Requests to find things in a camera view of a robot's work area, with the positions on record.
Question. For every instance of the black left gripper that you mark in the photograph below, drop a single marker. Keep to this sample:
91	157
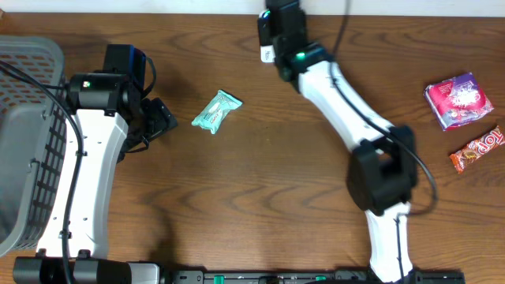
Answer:
158	118

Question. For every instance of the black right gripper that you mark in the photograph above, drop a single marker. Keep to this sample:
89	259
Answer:
277	5

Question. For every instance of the teal flushable wipes pack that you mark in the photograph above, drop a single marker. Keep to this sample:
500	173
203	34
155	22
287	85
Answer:
212	116

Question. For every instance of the pink purple pad package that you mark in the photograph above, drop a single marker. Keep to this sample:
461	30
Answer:
458	101

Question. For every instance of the orange red snack bar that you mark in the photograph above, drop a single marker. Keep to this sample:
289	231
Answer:
477	148

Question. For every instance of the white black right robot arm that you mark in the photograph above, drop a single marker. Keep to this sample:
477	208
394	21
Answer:
382	171

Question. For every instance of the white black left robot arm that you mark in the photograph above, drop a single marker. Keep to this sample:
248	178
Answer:
108	115

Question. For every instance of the white barcode scanner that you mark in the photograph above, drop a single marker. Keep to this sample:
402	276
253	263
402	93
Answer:
267	54

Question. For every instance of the grey plastic basket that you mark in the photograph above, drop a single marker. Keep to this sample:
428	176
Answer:
32	140

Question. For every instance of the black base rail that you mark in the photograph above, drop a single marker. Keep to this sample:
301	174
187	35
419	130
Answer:
351	276

